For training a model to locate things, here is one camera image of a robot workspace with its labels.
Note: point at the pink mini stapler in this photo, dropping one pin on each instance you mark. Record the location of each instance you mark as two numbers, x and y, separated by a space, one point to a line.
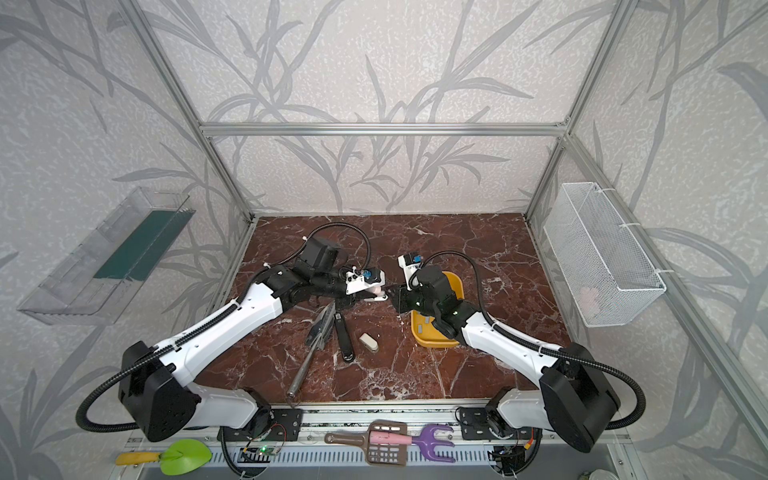
376 294

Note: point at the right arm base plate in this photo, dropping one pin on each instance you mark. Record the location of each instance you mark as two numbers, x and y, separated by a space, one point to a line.
475 426

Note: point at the small circuit board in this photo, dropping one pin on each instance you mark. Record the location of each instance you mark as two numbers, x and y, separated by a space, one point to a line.
258 455

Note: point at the white wire mesh basket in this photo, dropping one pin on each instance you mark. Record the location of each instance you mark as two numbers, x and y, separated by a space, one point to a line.
609 275

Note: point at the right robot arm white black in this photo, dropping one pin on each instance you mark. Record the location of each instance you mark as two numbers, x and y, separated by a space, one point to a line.
572 399

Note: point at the green yellow scoop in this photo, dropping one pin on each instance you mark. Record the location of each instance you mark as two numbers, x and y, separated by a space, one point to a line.
181 457

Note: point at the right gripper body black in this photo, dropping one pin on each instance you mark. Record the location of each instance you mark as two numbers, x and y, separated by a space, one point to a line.
405 291

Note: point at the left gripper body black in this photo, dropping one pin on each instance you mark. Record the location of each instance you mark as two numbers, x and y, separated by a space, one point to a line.
351 294

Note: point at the pink handle tool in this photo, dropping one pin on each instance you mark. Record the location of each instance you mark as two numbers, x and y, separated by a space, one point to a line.
380 437

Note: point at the purple plastic fork tool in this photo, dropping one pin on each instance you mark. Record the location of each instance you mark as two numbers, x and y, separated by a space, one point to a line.
427 442

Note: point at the brown slotted spatula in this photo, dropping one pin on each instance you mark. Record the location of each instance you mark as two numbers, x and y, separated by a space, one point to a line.
375 454

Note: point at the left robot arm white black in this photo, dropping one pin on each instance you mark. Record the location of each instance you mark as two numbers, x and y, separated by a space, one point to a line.
162 396

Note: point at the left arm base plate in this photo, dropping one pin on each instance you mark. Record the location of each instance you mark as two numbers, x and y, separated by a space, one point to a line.
277 425

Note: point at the clear plastic wall bin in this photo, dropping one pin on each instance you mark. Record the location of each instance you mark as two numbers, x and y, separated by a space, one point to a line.
95 283

